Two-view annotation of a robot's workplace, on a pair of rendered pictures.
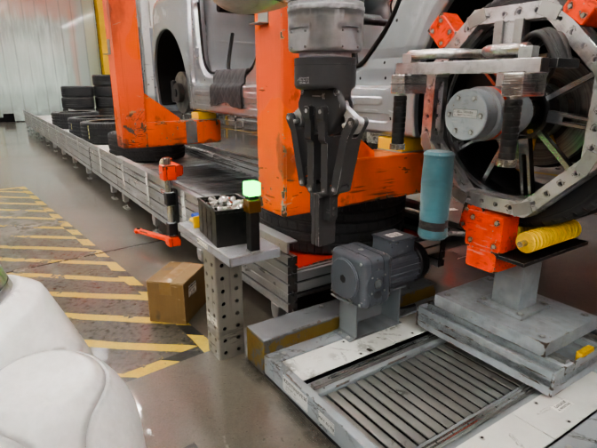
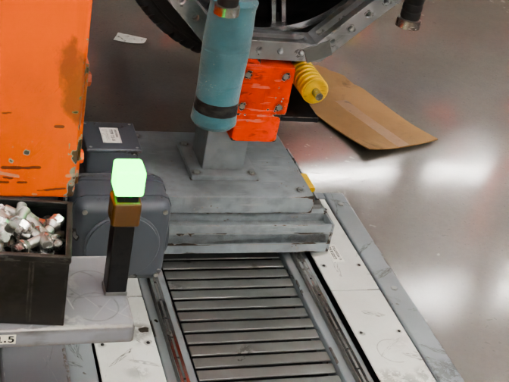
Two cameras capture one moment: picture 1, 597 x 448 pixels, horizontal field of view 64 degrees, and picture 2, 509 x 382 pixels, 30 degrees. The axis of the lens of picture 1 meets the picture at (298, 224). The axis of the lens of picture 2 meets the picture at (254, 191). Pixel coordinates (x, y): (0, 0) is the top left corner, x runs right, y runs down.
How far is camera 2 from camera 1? 155 cm
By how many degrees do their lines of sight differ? 72
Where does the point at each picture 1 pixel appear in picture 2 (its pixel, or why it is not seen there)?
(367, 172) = not seen: hidden behind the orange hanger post
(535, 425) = (356, 288)
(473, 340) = (226, 234)
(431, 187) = (240, 54)
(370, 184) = not seen: hidden behind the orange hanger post
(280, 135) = (79, 42)
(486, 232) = (269, 91)
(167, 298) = not seen: outside the picture
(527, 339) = (291, 201)
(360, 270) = (161, 221)
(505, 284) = (224, 142)
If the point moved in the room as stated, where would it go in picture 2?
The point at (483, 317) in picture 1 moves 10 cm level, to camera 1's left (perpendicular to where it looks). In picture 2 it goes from (231, 198) to (216, 220)
